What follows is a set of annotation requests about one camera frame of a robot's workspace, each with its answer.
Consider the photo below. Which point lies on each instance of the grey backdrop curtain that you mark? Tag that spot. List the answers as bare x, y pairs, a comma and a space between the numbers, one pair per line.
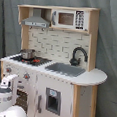
10, 41

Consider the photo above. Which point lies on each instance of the grey range hood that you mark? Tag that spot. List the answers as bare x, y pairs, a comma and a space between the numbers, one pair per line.
37, 19

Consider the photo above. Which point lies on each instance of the white toy microwave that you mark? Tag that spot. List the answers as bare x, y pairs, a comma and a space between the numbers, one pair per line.
70, 19

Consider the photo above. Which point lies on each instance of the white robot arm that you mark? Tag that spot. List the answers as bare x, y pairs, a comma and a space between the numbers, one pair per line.
8, 92

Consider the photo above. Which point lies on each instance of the white cabinet door with dispenser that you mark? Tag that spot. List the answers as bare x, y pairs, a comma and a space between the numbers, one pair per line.
54, 97

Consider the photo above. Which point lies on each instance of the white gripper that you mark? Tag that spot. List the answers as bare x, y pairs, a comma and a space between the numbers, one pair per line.
9, 82

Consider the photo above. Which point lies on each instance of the black toy stovetop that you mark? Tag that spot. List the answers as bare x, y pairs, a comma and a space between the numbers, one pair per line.
36, 61

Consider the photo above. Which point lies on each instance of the right red stove knob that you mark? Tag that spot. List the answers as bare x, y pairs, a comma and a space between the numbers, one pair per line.
26, 76

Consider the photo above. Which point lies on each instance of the black toy faucet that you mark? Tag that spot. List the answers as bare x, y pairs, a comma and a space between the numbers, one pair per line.
75, 60

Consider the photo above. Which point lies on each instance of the grey toy sink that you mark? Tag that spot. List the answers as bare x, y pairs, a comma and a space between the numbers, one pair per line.
65, 69

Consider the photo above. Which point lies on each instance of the wooden toy kitchen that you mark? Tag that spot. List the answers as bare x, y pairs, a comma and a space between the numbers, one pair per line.
57, 45

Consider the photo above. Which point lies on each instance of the left red stove knob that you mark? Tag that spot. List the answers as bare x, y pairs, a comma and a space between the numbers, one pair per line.
8, 70

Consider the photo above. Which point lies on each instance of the red stove knob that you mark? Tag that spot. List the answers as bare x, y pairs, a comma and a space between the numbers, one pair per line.
8, 70
26, 76

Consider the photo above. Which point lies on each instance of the white oven door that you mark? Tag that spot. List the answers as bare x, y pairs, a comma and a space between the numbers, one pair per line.
25, 98

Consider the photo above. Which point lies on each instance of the silver toy pot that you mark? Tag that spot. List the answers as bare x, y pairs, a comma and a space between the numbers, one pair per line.
27, 53

